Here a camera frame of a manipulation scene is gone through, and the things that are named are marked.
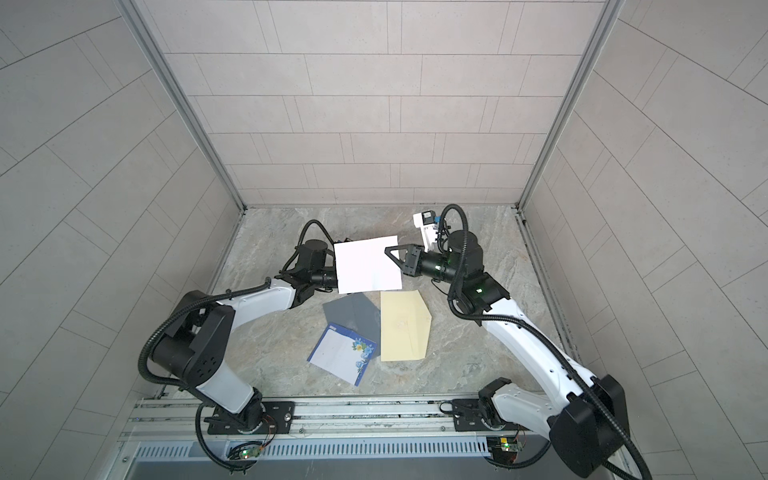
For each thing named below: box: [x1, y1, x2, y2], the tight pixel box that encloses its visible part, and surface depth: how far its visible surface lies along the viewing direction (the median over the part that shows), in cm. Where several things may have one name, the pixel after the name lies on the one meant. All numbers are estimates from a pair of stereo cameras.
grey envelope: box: [322, 292, 381, 354], surface depth 90 cm
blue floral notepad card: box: [307, 323, 378, 387], surface depth 83 cm
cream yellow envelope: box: [380, 290, 432, 362], surface depth 88 cm
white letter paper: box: [333, 235, 403, 295], surface depth 70 cm
